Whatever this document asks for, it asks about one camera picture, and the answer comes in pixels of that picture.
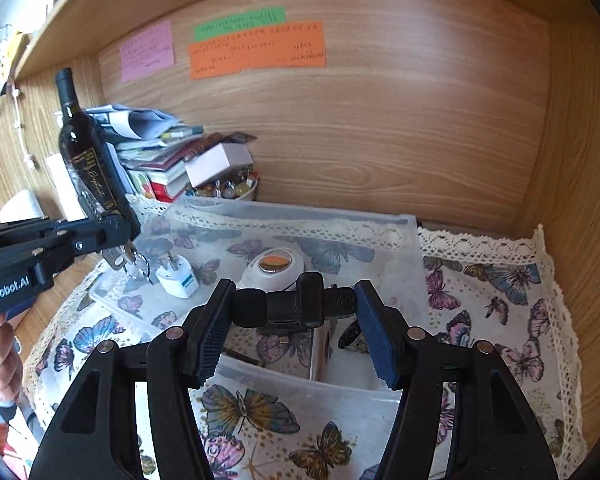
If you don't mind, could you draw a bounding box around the butterfly print lace tablecloth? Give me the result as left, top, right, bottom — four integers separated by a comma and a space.
22, 192, 588, 480

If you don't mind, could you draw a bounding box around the stack of books and papers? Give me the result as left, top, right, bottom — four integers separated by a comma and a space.
85, 105, 206, 204

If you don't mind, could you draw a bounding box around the bowl of small trinkets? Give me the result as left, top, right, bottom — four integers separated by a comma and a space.
192, 167, 261, 203

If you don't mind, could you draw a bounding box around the pink paper note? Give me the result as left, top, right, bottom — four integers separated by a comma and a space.
120, 21, 176, 84

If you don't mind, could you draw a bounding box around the clear plastic box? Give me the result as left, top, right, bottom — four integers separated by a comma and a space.
87, 195, 426, 406

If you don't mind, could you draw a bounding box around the person's left hand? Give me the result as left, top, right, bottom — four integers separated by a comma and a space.
0, 312, 23, 403

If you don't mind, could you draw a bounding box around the dark wine bottle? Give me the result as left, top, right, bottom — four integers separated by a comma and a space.
55, 67, 142, 241

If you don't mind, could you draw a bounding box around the black clip-on device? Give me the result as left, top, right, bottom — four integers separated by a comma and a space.
230, 272, 355, 337

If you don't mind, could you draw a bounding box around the white travel adapter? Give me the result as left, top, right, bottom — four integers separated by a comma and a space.
156, 254, 201, 298

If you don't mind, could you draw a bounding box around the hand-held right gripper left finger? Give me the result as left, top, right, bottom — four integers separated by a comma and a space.
30, 279, 237, 480

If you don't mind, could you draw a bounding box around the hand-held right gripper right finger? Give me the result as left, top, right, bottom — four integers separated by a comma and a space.
355, 280, 556, 480

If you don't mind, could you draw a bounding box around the white charging cable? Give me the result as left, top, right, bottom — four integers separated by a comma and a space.
11, 87, 36, 171

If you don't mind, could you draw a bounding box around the bunch of keys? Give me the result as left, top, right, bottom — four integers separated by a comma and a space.
102, 245, 150, 282

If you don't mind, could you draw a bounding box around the small white card box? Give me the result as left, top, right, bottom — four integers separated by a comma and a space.
185, 142, 255, 188

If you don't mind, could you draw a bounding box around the green paper note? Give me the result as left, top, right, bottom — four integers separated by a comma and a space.
193, 6, 286, 42

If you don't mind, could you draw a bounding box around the orange paper note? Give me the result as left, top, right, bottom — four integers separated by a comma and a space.
187, 21, 327, 81

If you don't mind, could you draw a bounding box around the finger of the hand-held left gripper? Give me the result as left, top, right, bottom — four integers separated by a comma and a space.
32, 239, 131, 286
0, 210, 142, 248

